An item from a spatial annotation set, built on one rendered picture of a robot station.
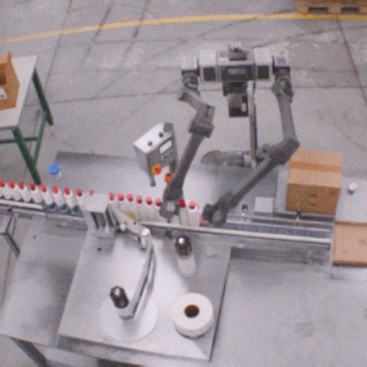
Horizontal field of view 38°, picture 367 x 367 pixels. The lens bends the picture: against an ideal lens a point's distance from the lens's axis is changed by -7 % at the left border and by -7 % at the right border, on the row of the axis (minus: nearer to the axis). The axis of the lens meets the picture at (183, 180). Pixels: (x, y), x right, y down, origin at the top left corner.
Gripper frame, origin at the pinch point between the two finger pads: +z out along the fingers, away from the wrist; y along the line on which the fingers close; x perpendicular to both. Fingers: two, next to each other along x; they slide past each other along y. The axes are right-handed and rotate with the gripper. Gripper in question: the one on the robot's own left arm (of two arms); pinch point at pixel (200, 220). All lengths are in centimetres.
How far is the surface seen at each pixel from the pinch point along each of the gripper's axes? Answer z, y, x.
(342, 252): -41, 8, 70
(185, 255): -10.7, 31.5, -10.1
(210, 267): -0.6, 25.0, 10.8
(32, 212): 67, 3, -76
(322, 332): -35, 56, 64
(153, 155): -27, -1, -46
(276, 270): -18.2, 21.3, 41.4
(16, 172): 181, -90, -84
